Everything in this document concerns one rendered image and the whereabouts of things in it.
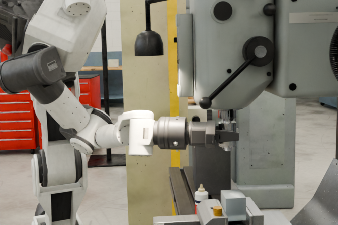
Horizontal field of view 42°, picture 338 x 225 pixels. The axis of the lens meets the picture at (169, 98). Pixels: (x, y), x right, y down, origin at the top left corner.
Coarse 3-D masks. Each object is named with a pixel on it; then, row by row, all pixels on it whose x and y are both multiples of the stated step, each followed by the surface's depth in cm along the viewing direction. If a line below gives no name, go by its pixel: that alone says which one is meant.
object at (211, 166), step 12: (216, 144) 148; (192, 156) 170; (204, 156) 148; (216, 156) 148; (228, 156) 148; (204, 168) 149; (216, 168) 149; (228, 168) 149; (204, 180) 149; (216, 180) 149; (228, 180) 149; (216, 192) 150
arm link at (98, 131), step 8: (96, 112) 137; (96, 120) 135; (104, 120) 137; (88, 128) 134; (96, 128) 135; (104, 128) 130; (112, 128) 126; (80, 136) 133; (88, 136) 133; (96, 136) 132; (104, 136) 129; (112, 136) 125; (96, 144) 134; (104, 144) 130; (112, 144) 127
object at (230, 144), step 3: (219, 126) 114; (219, 129) 114; (222, 129) 114; (225, 129) 113; (228, 129) 113; (231, 129) 113; (234, 129) 114; (231, 141) 114; (234, 141) 114; (219, 144) 115; (222, 144) 114; (225, 144) 114; (228, 144) 114; (231, 144) 114; (234, 144) 114; (225, 147) 114; (228, 147) 114; (231, 147) 114
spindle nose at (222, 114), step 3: (219, 111) 114; (222, 111) 113; (225, 111) 112; (228, 111) 112; (234, 111) 113; (219, 114) 114; (222, 114) 113; (225, 114) 113; (228, 114) 112; (234, 114) 113; (219, 117) 114; (222, 117) 113; (225, 117) 113; (228, 117) 112; (234, 117) 113
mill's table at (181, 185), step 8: (176, 168) 182; (184, 168) 182; (192, 168) 181; (176, 176) 171; (184, 176) 179; (192, 176) 171; (176, 184) 162; (184, 184) 162; (192, 184) 162; (232, 184) 161; (176, 192) 154; (184, 192) 153; (192, 192) 153; (176, 200) 149; (184, 200) 146; (192, 200) 152; (176, 208) 151; (184, 208) 139; (192, 208) 139
